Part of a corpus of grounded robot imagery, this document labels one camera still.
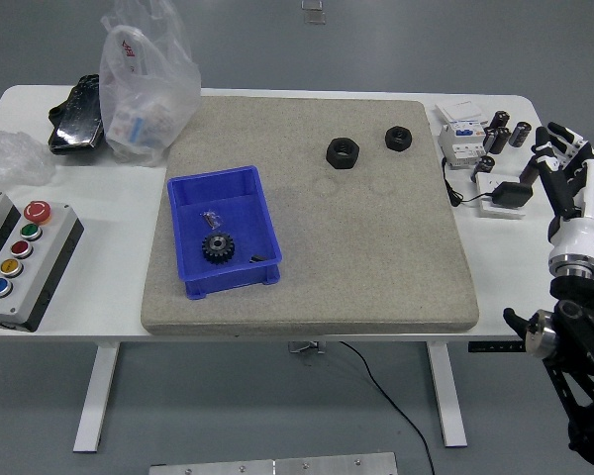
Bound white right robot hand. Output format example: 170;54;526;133
531;121;594;261

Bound large black gear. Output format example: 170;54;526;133
201;232;238;267

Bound small black hex nut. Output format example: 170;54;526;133
384;125;416;151

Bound large black hex nut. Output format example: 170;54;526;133
325;137;361;171

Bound blue plastic box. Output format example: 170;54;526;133
166;164;283;302

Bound grey push-button control box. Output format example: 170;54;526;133
0;200;86;333

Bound black power adapter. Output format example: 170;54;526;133
491;181;534;209

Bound white power socket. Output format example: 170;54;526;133
474;171;529;220

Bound white circuit breaker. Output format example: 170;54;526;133
437;121;489;171

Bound black table control panel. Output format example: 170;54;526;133
467;341;526;353

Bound white table leg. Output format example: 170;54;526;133
72;340;122;452
425;340;468;448

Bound grey-brown mat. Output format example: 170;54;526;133
141;95;480;337

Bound silver metal plate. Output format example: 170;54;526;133
148;451;398;475

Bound white translucent plastic bag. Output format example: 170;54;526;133
99;0;203;168

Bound black crumpled plastic bag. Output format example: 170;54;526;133
48;73;105;155

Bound clear bubble wrap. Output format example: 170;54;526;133
0;130;58;188

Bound black adapter cord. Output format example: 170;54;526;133
441;157;496;208

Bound black floor cable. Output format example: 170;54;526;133
337;339;436;475

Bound metal under-table bracket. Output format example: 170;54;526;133
287;339;327;355

